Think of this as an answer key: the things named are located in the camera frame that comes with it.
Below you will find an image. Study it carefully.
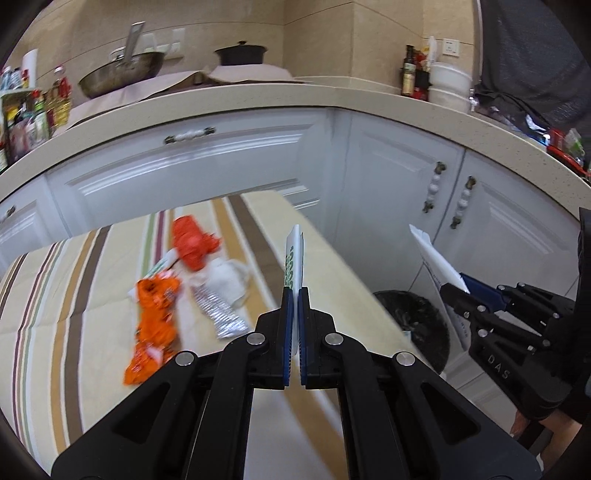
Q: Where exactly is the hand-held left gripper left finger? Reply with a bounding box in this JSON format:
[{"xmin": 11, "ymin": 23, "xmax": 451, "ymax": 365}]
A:
[{"xmin": 51, "ymin": 287, "xmax": 295, "ymax": 480}]

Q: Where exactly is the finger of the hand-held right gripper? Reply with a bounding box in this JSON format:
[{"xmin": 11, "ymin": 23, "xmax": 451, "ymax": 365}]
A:
[
  {"xmin": 440, "ymin": 282, "xmax": 550, "ymax": 354},
  {"xmin": 460, "ymin": 273, "xmax": 578, "ymax": 330}
]

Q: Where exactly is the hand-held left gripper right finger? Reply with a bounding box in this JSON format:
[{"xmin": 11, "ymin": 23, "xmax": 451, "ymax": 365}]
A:
[{"xmin": 298, "ymin": 286, "xmax": 541, "ymax": 480}]

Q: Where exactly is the white blue printed sachet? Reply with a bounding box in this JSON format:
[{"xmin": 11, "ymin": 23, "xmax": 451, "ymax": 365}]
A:
[{"xmin": 409, "ymin": 224, "xmax": 472, "ymax": 352}]

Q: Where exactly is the black lined trash bin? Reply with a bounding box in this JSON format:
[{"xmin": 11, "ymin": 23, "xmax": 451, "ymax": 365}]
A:
[{"xmin": 373, "ymin": 289, "xmax": 451, "ymax": 374}]

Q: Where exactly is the white green printed packet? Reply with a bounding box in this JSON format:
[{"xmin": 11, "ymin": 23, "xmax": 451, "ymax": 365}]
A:
[{"xmin": 283, "ymin": 224, "xmax": 305, "ymax": 356}]

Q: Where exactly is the person's right hand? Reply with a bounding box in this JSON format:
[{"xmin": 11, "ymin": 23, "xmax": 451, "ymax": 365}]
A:
[{"xmin": 512, "ymin": 405, "xmax": 583, "ymax": 469}]

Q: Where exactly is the silver foil wrapper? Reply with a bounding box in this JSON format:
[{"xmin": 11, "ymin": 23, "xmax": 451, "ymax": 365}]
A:
[{"xmin": 191, "ymin": 284, "xmax": 250, "ymax": 341}]

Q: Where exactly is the white crumpled tissue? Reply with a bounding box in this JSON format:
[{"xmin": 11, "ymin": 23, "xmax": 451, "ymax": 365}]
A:
[{"xmin": 189, "ymin": 258, "xmax": 252, "ymax": 308}]

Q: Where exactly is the red crumpled plastic bag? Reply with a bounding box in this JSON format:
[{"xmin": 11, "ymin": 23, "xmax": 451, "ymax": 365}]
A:
[{"xmin": 172, "ymin": 216, "xmax": 220, "ymax": 272}]

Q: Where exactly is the orange foil wrapper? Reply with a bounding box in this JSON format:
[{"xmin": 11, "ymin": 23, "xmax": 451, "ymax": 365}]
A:
[
  {"xmin": 122, "ymin": 318, "xmax": 178, "ymax": 387},
  {"xmin": 134, "ymin": 272, "xmax": 182, "ymax": 324}
]

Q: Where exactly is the white green striped wrapper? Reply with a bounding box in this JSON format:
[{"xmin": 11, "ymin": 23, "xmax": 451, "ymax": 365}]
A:
[{"xmin": 147, "ymin": 248, "xmax": 182, "ymax": 278}]

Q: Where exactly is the red tray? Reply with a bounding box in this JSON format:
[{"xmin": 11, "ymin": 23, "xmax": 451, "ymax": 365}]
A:
[{"xmin": 545, "ymin": 129, "xmax": 591, "ymax": 174}]

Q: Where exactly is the clear plastic bag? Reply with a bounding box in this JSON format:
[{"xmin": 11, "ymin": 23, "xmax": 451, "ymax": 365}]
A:
[{"xmin": 503, "ymin": 111, "xmax": 550, "ymax": 139}]

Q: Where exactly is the white kitchen cabinet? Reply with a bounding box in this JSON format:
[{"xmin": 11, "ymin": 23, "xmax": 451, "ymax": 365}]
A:
[{"xmin": 0, "ymin": 108, "xmax": 591, "ymax": 416}]

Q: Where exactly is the white round lidded container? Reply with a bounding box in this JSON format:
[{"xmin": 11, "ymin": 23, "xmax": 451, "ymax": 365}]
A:
[
  {"xmin": 429, "ymin": 62, "xmax": 472, "ymax": 90},
  {"xmin": 427, "ymin": 85, "xmax": 471, "ymax": 113}
]

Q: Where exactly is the striped tablecloth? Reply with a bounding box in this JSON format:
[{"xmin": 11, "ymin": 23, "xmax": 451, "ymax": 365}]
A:
[{"xmin": 0, "ymin": 191, "xmax": 444, "ymax": 480}]

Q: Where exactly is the dark oil bottle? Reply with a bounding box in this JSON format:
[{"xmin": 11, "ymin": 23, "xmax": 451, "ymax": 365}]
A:
[{"xmin": 401, "ymin": 45, "xmax": 416, "ymax": 97}]

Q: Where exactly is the dark grey cloth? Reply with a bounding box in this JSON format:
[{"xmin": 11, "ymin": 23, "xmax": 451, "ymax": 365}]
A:
[{"xmin": 473, "ymin": 0, "xmax": 591, "ymax": 134}]

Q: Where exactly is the beige stove cover cloth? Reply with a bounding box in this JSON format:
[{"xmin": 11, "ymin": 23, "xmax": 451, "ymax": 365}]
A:
[{"xmin": 69, "ymin": 65, "xmax": 310, "ymax": 125}]

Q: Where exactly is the black lidded pot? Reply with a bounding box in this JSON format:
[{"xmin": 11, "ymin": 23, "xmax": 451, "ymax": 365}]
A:
[{"xmin": 213, "ymin": 41, "xmax": 269, "ymax": 66}]

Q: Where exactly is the steel wok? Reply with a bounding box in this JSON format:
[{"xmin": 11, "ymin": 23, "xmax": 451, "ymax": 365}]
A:
[{"xmin": 78, "ymin": 22, "xmax": 166, "ymax": 99}]

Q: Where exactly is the rack of condiment bottles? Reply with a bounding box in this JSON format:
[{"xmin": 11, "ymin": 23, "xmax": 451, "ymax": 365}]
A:
[{"xmin": 0, "ymin": 65, "xmax": 75, "ymax": 169}]

